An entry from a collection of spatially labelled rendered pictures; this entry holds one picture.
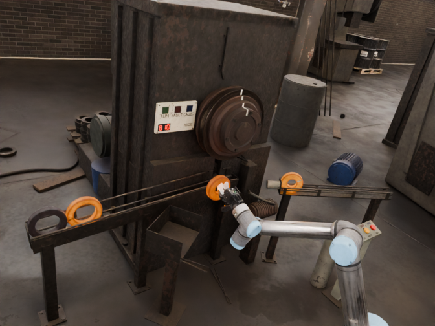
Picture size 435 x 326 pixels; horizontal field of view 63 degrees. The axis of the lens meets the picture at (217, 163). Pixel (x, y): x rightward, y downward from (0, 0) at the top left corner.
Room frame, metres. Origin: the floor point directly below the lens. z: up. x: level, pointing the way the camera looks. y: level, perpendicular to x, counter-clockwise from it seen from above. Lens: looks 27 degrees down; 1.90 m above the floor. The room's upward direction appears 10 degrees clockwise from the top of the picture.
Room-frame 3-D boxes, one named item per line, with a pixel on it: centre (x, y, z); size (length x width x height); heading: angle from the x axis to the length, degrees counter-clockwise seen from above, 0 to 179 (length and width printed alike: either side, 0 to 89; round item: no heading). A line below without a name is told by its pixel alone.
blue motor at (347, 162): (3.86, -1.51, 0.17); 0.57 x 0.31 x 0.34; 150
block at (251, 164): (2.27, -0.22, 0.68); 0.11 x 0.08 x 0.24; 40
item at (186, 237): (1.55, 0.16, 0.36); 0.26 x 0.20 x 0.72; 165
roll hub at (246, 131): (2.03, -0.11, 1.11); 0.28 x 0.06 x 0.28; 130
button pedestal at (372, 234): (1.97, -1.04, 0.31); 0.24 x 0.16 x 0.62; 130
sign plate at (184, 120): (1.97, 0.29, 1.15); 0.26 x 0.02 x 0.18; 130
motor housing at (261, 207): (2.21, -0.39, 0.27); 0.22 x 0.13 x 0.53; 130
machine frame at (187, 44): (2.44, 0.23, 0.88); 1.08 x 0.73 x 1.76; 130
